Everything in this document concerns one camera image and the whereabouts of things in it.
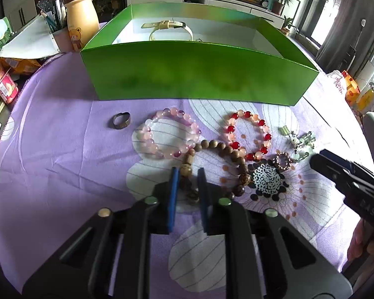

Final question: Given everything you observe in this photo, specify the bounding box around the pink bead bracelet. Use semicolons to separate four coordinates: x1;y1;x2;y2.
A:
134;107;202;159

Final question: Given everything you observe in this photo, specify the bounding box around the orange snack packet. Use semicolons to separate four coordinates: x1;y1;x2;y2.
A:
0;55;42;75

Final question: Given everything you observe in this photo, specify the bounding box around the small potted plant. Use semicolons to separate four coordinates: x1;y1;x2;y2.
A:
281;15;298;36

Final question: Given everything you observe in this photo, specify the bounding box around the black tripod stand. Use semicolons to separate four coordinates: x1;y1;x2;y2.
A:
344;19;367;77

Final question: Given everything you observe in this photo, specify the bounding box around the pink pen holder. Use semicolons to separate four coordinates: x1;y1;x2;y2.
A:
51;26;71;53

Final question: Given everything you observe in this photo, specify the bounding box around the red snack can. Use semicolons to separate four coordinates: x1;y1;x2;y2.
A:
0;54;19;105

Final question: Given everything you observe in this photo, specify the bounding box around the tall potted plant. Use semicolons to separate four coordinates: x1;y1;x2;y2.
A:
269;0;293;15

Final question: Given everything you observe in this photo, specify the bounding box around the cream bottle brown cap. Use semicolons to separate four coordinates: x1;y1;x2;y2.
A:
61;0;100;52

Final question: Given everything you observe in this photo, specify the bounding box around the white refrigerator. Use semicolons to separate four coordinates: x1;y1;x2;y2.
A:
2;0;39;31

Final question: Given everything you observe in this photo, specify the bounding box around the brown wooden bead string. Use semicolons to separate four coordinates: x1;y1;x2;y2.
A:
179;141;251;206

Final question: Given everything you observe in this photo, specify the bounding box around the cream watch strap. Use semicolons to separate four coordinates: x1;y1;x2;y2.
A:
141;19;194;42

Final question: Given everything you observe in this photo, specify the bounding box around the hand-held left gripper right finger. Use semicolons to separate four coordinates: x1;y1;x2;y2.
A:
197;167;353;299

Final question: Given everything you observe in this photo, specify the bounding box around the leafy floor plant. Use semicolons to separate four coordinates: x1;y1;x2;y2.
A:
93;0;120;17

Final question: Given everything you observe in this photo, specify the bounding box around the purple floral cloth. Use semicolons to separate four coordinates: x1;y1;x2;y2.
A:
0;22;368;287

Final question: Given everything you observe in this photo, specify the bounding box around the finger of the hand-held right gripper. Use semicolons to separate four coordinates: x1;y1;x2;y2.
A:
319;149;374;191
310;154;374;194

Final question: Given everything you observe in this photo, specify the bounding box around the red bead bracelet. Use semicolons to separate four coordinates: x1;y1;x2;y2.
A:
223;110;273;161

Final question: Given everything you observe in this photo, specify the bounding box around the person's right hand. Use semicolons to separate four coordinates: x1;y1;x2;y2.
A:
347;217;374;258

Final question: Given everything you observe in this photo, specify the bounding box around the jade charm chain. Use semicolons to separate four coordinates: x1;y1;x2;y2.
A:
279;125;317;162

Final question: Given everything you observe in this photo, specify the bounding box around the orange carton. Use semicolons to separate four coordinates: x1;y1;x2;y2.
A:
341;70;361;105

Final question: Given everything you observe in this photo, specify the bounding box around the yellow bag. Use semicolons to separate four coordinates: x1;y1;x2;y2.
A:
357;81;374;113

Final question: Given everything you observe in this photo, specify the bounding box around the wide metal ring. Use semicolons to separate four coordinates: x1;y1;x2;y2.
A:
108;111;131;129

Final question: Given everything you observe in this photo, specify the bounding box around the green cardboard box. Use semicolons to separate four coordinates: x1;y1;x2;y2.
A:
80;4;319;106

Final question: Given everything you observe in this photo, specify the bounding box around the grey curtain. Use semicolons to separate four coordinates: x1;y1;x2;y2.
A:
315;0;374;78

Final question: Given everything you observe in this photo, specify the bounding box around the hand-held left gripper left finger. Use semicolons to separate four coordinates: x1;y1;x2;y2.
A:
22;166;180;299

